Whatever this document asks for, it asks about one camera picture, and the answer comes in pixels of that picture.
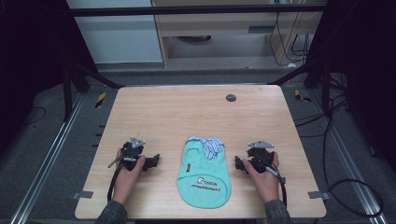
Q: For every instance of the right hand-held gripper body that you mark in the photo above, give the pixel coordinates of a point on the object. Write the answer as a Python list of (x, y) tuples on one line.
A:
[(260, 157)]

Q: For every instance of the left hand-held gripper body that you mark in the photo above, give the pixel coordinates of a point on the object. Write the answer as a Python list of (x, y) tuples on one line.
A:
[(132, 151)]

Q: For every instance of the mint green pet shirt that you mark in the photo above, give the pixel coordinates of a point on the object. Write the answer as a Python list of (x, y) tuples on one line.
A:
[(202, 183)]

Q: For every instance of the person's right hand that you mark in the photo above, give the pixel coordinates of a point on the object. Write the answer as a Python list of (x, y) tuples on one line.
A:
[(266, 186)]

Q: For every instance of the person's left hand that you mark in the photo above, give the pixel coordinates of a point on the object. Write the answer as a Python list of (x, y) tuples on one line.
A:
[(126, 183)]

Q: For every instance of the yellow black striped tape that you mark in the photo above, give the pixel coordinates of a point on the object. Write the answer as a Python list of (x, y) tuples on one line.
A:
[(100, 100), (301, 96)]

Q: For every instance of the grey round table grommet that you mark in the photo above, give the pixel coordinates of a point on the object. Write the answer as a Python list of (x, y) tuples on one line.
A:
[(231, 98)]

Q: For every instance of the black metal stand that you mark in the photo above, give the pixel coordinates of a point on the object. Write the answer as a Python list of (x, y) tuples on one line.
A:
[(67, 93), (325, 90)]

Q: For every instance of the white cabinet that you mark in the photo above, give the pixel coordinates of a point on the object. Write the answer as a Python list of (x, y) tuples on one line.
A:
[(118, 40)]

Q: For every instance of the black curtain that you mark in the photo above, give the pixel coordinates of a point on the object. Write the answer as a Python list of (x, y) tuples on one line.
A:
[(364, 62), (31, 62)]

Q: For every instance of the light wooden desk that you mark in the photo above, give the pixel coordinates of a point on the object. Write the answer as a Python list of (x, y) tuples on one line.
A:
[(218, 23)]

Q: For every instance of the grey metal table bracket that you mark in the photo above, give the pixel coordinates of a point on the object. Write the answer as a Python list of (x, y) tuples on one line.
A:
[(82, 195), (318, 195)]

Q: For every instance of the aluminium floor rail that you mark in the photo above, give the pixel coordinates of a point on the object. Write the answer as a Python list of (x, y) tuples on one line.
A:
[(46, 161), (348, 158)]

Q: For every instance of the black horizontal frame bar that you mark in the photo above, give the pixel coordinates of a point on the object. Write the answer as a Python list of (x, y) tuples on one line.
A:
[(186, 10)]

